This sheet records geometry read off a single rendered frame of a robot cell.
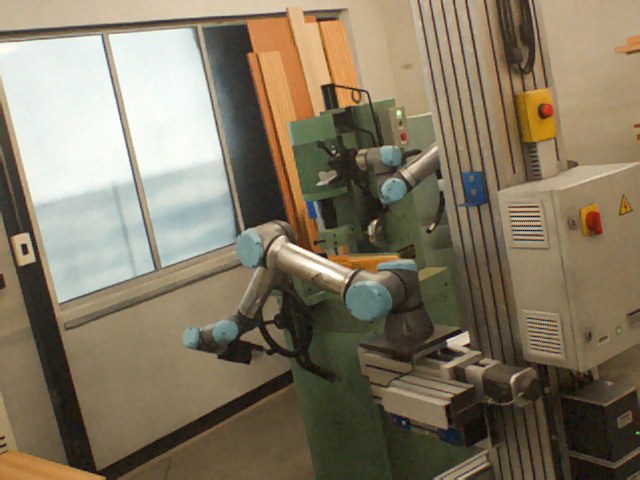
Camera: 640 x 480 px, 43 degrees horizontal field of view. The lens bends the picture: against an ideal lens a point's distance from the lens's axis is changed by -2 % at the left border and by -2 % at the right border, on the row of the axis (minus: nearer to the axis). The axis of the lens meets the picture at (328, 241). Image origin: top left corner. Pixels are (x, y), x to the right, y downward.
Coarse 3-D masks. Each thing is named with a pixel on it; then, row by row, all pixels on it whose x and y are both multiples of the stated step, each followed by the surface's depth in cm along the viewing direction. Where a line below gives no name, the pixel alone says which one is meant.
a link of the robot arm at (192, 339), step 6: (186, 330) 276; (192, 330) 274; (198, 330) 274; (186, 336) 275; (192, 336) 273; (198, 336) 273; (186, 342) 274; (192, 342) 272; (198, 342) 273; (192, 348) 274; (198, 348) 275; (204, 348) 275; (210, 348) 277; (216, 348) 279
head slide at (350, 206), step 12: (336, 132) 320; (348, 132) 316; (348, 144) 315; (348, 180) 317; (348, 192) 318; (360, 192) 319; (336, 204) 324; (348, 204) 320; (360, 204) 319; (348, 216) 321; (360, 216) 319; (360, 228) 319; (360, 240) 320
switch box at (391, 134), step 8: (384, 112) 320; (392, 112) 319; (400, 112) 323; (384, 120) 321; (392, 120) 319; (400, 120) 323; (384, 128) 322; (392, 128) 319; (408, 128) 326; (384, 136) 323; (392, 136) 320; (400, 136) 322; (408, 136) 326; (384, 144) 324; (392, 144) 321; (400, 144) 322; (408, 144) 326
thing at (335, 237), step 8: (344, 224) 322; (352, 224) 321; (320, 232) 315; (328, 232) 312; (336, 232) 314; (344, 232) 317; (320, 240) 316; (328, 240) 313; (336, 240) 314; (344, 240) 317; (352, 240) 320; (328, 248) 314; (336, 248) 317
